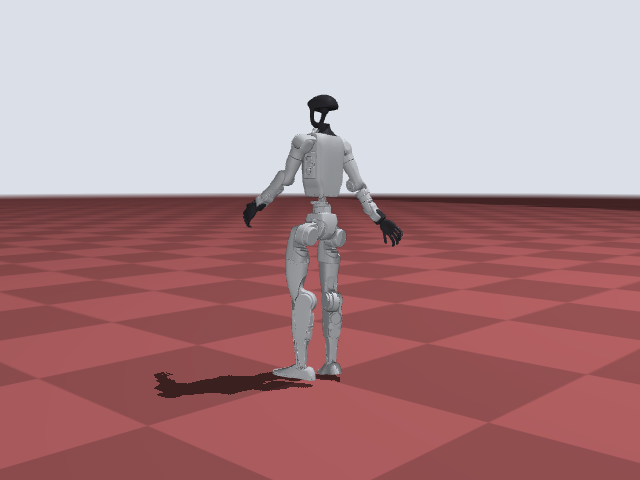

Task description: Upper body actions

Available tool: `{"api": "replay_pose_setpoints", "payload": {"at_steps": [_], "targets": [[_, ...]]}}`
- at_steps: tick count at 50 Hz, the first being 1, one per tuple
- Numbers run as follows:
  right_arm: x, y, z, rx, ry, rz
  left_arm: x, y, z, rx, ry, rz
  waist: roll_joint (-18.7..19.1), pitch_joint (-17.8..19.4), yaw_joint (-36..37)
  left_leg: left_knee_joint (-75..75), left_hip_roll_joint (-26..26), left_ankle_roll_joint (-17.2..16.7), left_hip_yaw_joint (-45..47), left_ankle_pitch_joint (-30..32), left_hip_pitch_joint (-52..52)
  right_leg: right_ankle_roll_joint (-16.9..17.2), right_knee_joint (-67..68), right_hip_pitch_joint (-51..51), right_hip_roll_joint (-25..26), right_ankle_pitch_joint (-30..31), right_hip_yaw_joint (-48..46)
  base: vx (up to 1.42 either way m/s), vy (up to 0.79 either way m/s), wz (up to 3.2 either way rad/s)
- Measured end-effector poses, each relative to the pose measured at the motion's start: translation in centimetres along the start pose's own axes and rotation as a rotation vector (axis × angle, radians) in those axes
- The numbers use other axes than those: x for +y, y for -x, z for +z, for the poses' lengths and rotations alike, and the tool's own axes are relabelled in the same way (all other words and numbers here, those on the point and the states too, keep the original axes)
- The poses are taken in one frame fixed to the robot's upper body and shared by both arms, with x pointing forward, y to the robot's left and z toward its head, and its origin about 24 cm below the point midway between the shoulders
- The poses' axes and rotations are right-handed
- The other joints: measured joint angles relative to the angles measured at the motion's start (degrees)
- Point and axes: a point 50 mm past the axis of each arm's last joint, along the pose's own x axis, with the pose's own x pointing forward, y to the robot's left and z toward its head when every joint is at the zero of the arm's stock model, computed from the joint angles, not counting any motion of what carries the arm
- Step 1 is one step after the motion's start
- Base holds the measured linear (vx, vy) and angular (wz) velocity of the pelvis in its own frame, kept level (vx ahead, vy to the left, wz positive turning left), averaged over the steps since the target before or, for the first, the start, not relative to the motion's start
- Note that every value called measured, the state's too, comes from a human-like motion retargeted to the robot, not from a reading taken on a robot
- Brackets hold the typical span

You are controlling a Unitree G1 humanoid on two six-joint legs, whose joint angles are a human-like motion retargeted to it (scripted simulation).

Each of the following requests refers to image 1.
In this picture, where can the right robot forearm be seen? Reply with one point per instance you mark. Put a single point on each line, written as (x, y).
(366, 201)

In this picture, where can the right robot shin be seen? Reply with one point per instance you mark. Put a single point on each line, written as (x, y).
(331, 324)

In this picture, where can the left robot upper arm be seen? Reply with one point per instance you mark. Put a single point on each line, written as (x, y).
(301, 144)

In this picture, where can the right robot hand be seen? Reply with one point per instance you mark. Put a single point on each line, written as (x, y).
(387, 226)

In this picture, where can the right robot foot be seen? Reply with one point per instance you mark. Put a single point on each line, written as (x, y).
(331, 369)

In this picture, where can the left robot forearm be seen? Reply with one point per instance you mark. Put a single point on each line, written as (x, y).
(271, 192)

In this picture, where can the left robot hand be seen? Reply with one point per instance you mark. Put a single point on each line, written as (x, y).
(250, 211)

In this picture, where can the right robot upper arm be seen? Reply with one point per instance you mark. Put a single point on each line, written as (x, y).
(355, 182)

